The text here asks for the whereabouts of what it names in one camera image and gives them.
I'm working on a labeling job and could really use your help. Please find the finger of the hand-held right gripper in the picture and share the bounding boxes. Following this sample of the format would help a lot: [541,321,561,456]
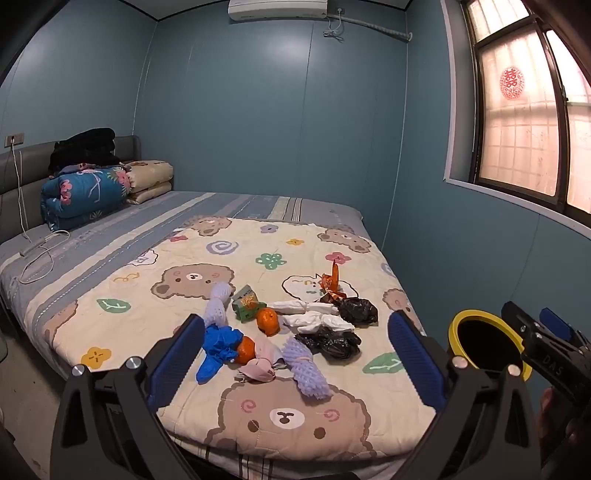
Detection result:
[539,307,591,347]
[501,301,573,355]

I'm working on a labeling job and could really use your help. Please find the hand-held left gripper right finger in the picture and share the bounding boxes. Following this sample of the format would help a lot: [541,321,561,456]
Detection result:
[387,309,541,480]

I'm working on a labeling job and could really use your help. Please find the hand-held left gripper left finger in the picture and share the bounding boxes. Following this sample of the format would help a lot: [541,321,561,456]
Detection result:
[50,314,206,480]

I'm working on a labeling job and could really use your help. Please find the blue glove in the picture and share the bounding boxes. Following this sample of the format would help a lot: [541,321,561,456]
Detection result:
[196,324,245,385]

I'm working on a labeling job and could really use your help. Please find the yellow rimmed black trash bin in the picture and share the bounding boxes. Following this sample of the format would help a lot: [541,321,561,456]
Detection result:
[448,309,534,383]

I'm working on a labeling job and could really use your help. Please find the purple foam fruit net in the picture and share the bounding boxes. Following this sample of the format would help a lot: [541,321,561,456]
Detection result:
[281,336,333,402]
[203,281,234,329]

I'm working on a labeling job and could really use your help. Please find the orange tangerine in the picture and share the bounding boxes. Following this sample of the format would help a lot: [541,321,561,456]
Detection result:
[256,307,280,335]
[235,336,257,365]

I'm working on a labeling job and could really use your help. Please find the black plastic bag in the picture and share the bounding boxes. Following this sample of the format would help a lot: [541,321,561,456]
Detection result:
[333,298,379,327]
[295,327,362,360]

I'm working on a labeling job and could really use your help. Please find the pink paper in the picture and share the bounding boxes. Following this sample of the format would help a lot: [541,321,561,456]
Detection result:
[235,340,284,383]

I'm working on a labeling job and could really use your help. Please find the green snack packet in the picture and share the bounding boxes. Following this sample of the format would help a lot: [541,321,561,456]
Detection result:
[231,285,267,322]

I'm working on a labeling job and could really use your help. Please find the white tissue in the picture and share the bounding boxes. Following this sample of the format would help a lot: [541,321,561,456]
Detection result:
[269,299,340,317]
[281,311,356,334]

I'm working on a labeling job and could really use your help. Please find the orange snack wrapper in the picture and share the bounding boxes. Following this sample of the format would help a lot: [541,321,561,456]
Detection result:
[320,260,348,303]

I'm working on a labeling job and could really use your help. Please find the person's right hand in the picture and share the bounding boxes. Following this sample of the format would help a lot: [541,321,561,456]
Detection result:
[537,387,558,424]

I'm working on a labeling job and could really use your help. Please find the bear printed blanket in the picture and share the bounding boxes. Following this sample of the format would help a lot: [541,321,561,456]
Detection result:
[44,216,437,464]

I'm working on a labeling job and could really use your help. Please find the bed with striped sheet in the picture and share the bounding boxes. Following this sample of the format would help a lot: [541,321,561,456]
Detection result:
[0,190,439,480]

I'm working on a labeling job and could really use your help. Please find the white power strip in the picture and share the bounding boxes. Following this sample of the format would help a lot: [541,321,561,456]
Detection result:
[19,235,55,257]

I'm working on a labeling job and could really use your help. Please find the beige folded pillows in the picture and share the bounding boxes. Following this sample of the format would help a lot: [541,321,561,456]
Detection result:
[124,160,174,205]

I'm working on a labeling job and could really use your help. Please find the brown framed window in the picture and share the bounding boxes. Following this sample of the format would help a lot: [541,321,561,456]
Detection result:
[443,0,591,217]

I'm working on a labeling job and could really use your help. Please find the folded blue floral quilt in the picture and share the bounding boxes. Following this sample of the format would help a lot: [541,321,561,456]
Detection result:
[41,164,134,232]

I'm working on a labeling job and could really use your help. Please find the black clothing pile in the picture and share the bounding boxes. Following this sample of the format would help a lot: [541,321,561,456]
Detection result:
[48,128,122,176]

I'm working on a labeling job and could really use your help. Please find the grey padded headboard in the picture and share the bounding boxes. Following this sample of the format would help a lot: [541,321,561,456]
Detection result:
[0,135,144,241]

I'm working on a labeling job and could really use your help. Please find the red paper window cutout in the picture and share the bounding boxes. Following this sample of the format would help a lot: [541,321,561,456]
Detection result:
[500,67,526,99]

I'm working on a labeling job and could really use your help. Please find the grey wrapped air conditioner pipe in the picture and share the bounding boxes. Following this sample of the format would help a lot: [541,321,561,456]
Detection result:
[327,14,413,41]

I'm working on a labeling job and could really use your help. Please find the white air conditioner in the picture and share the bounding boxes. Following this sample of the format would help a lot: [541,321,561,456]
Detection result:
[228,0,329,21]

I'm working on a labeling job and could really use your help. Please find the white charging cable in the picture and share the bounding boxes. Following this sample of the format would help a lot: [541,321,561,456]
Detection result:
[11,145,71,284]

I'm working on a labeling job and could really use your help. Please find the white air conditioner cord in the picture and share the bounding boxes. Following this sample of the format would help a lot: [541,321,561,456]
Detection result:
[323,7,347,40]

